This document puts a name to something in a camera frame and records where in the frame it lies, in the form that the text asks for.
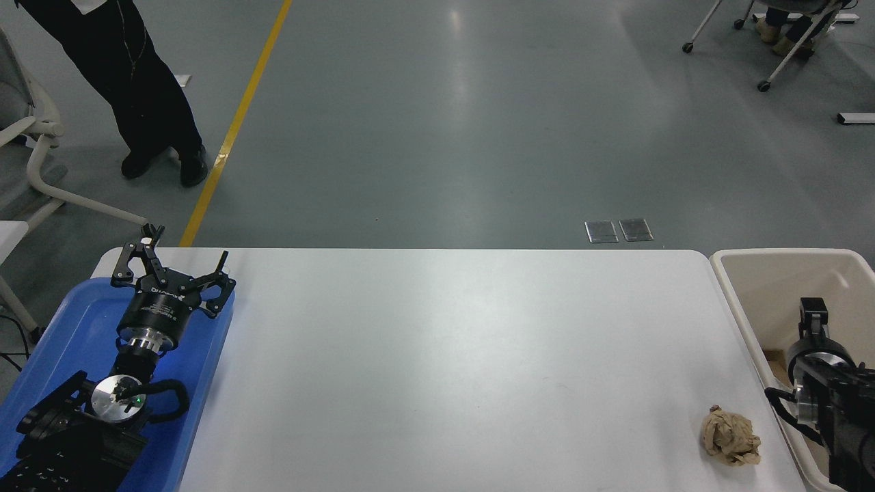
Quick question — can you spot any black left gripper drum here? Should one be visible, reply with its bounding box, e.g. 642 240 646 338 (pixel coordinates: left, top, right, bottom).
118 272 201 341

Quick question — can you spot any tan paper ball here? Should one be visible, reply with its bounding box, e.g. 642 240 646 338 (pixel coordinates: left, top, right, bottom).
701 405 762 467

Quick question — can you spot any blue plastic tray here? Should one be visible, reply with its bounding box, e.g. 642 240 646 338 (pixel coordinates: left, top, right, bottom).
0 277 235 492

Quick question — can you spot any grey white office chair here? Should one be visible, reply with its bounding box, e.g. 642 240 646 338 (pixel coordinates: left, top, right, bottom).
0 26 150 230

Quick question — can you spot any standing person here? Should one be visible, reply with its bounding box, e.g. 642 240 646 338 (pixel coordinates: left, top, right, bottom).
14 0 209 189

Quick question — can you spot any large pale plastic bin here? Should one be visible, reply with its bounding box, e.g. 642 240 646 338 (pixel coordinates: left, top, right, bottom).
710 248 875 492

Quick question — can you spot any white wheeled chair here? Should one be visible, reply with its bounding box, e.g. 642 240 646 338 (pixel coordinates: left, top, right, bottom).
682 0 861 93

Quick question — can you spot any seated person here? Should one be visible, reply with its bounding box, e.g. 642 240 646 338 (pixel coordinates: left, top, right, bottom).
754 0 842 59

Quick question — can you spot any black floor cable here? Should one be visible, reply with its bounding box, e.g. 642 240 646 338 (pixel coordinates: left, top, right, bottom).
0 313 31 373

